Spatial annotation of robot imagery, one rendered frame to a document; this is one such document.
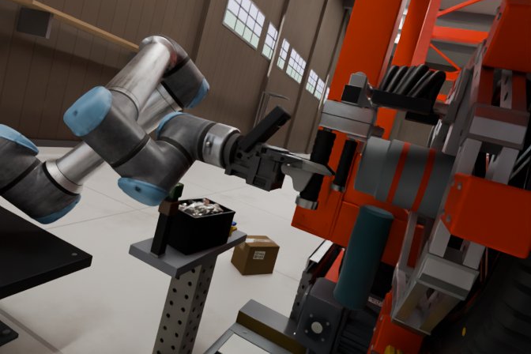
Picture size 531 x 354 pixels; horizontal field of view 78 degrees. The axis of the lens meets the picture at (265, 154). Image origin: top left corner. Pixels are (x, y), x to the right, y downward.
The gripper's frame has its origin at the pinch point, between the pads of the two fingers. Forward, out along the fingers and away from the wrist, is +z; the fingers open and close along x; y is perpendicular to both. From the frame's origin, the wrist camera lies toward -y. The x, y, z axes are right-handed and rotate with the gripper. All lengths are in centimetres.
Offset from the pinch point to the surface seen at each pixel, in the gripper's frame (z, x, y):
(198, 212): -38, -24, 26
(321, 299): 2, -40, 43
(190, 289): -37, -30, 54
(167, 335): -41, -30, 73
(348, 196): -1, -62, 13
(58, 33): -332, -166, -36
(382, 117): -12, -253, -37
